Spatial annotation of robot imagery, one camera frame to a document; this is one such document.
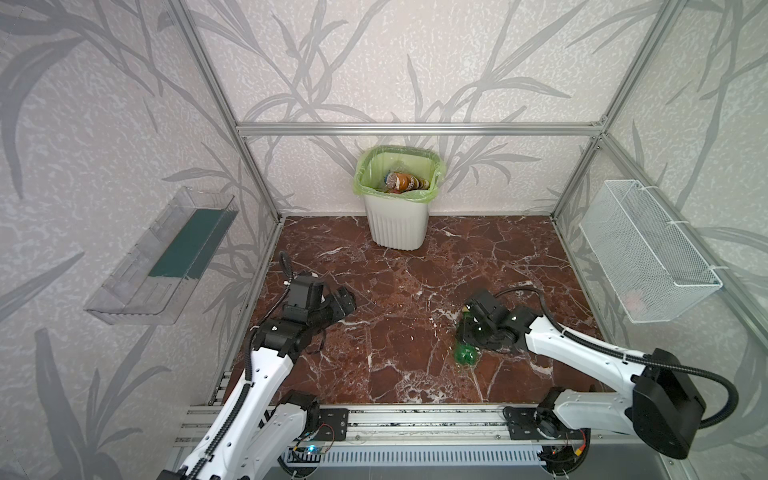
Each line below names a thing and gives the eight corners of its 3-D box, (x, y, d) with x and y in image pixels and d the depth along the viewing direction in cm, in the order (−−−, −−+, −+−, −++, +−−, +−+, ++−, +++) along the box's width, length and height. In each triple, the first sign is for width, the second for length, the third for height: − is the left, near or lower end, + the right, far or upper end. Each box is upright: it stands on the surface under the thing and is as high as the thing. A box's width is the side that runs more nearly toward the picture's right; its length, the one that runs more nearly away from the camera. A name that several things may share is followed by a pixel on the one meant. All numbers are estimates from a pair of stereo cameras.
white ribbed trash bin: (372, 257, 109) (364, 198, 87) (374, 248, 112) (366, 187, 90) (424, 262, 108) (429, 202, 86) (424, 252, 111) (430, 192, 88)
